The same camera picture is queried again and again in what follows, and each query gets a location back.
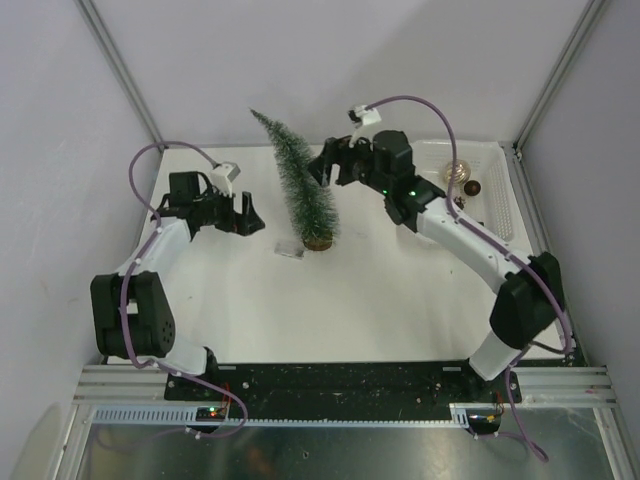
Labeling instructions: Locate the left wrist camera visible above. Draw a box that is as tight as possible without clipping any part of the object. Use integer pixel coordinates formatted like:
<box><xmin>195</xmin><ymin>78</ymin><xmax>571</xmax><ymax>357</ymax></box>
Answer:
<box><xmin>209</xmin><ymin>162</ymin><xmax>241</xmax><ymax>197</ymax></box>

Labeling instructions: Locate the large gold striped bauble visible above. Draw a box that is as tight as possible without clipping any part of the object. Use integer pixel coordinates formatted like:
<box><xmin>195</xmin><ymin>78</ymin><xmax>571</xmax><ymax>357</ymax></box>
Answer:
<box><xmin>441</xmin><ymin>160</ymin><xmax>472</xmax><ymax>185</ymax></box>

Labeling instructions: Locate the clear fairy light battery box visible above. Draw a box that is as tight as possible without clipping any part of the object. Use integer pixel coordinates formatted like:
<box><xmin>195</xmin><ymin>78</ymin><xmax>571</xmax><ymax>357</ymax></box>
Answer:
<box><xmin>274</xmin><ymin>240</ymin><xmax>305</xmax><ymax>259</ymax></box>

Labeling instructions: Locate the small brown bauble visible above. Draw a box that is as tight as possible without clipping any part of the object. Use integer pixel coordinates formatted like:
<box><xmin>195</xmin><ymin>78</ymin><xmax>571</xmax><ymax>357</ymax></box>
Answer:
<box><xmin>463</xmin><ymin>180</ymin><xmax>482</xmax><ymax>197</ymax></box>

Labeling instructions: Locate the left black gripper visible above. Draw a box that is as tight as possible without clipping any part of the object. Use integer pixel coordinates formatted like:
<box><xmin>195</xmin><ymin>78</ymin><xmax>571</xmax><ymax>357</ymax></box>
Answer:
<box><xmin>194</xmin><ymin>183</ymin><xmax>265</xmax><ymax>237</ymax></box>

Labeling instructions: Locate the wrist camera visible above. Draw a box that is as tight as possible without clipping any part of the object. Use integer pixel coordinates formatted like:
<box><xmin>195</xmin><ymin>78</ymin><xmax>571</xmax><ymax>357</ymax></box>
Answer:
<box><xmin>209</xmin><ymin>162</ymin><xmax>241</xmax><ymax>197</ymax></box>
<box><xmin>348</xmin><ymin>105</ymin><xmax>381</xmax><ymax>148</ymax></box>

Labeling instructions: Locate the white plastic basket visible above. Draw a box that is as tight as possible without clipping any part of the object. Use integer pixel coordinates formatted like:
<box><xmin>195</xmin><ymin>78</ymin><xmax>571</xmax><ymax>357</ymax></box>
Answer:
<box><xmin>411</xmin><ymin>140</ymin><xmax>516</xmax><ymax>243</ymax></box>

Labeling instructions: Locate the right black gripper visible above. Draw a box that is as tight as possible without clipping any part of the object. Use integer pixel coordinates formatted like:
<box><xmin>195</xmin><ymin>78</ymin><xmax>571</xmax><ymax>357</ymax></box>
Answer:
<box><xmin>304</xmin><ymin>128</ymin><xmax>392</xmax><ymax>196</ymax></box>

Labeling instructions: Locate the grey slotted cable duct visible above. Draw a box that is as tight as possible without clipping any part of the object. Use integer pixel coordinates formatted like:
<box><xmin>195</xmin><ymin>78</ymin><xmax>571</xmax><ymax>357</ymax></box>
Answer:
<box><xmin>91</xmin><ymin>403</ymin><xmax>471</xmax><ymax>427</ymax></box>

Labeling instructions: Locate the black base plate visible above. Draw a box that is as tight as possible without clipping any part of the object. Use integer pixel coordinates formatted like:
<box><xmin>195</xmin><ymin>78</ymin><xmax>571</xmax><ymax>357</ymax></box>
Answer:
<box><xmin>164</xmin><ymin>360</ymin><xmax>524</xmax><ymax>421</ymax></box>

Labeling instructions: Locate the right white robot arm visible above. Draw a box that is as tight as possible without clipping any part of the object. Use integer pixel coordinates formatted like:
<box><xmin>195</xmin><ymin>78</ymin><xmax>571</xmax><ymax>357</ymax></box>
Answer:
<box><xmin>307</xmin><ymin>130</ymin><xmax>564</xmax><ymax>401</ymax></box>

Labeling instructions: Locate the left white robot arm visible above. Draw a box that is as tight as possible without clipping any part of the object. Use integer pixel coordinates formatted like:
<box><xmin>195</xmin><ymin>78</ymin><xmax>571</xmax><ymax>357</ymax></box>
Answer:
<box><xmin>90</xmin><ymin>163</ymin><xmax>265</xmax><ymax>400</ymax></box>

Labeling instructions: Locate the small green christmas tree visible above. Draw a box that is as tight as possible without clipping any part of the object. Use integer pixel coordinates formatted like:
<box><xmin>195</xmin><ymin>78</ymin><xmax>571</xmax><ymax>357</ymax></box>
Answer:
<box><xmin>250</xmin><ymin>109</ymin><xmax>340</xmax><ymax>252</ymax></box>

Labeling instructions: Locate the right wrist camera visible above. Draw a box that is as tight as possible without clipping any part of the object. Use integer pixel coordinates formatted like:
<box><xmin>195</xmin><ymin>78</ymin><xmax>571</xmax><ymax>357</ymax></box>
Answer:
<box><xmin>348</xmin><ymin>105</ymin><xmax>381</xmax><ymax>148</ymax></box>

